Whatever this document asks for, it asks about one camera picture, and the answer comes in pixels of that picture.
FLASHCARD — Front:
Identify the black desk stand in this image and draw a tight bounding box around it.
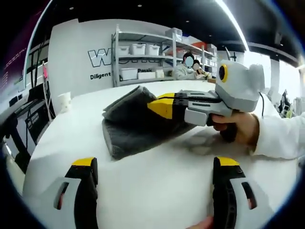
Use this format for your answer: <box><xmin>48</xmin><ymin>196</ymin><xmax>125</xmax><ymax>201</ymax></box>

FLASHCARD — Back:
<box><xmin>224</xmin><ymin>46</ymin><xmax>237</xmax><ymax>63</ymax></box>

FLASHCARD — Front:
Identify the ceiling light strip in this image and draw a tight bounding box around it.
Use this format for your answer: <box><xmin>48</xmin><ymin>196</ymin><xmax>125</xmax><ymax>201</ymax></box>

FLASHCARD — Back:
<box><xmin>215</xmin><ymin>0</ymin><xmax>250</xmax><ymax>52</ymax></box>

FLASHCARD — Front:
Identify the white paper cup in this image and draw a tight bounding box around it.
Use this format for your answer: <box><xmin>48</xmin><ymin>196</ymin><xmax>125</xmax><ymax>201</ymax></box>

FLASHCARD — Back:
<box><xmin>58</xmin><ymin>92</ymin><xmax>72</xmax><ymax>113</ymax></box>

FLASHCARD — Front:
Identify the pink hanging tag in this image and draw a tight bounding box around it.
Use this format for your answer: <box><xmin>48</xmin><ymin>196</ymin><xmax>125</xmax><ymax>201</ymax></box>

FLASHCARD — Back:
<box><xmin>42</xmin><ymin>62</ymin><xmax>49</xmax><ymax>82</ymax></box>

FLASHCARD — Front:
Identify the group of white storage boxes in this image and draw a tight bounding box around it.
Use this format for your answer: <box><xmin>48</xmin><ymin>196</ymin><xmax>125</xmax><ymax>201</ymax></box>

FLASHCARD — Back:
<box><xmin>118</xmin><ymin>27</ymin><xmax>217</xmax><ymax>81</ymax></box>

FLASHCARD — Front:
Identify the grey towel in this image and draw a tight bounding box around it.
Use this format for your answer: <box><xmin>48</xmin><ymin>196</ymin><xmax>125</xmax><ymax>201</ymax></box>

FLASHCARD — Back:
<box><xmin>102</xmin><ymin>85</ymin><xmax>199</xmax><ymax>161</ymax></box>

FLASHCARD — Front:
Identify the dark screen device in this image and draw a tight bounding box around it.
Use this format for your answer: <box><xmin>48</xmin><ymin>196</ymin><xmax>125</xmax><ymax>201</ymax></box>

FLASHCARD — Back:
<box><xmin>24</xmin><ymin>100</ymin><xmax>57</xmax><ymax>146</ymax></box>

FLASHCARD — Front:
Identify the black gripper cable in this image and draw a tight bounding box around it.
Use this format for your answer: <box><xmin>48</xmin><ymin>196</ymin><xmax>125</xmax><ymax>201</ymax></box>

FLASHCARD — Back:
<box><xmin>258</xmin><ymin>91</ymin><xmax>265</xmax><ymax>118</ymax></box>

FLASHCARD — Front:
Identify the grey metal shelf rack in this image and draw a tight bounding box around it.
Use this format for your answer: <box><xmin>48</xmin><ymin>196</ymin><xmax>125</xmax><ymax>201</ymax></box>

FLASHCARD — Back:
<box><xmin>111</xmin><ymin>23</ymin><xmax>218</xmax><ymax>88</ymax></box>

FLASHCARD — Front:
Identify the person's left hand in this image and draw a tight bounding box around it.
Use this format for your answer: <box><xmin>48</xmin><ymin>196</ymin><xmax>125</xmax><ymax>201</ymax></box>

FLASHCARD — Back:
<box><xmin>187</xmin><ymin>215</ymin><xmax>215</xmax><ymax>229</ymax></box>

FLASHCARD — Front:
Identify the person's right hand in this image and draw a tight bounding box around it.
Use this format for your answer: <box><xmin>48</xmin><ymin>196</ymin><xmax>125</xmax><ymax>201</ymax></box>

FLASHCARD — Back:
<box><xmin>211</xmin><ymin>112</ymin><xmax>260</xmax><ymax>146</ymax></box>

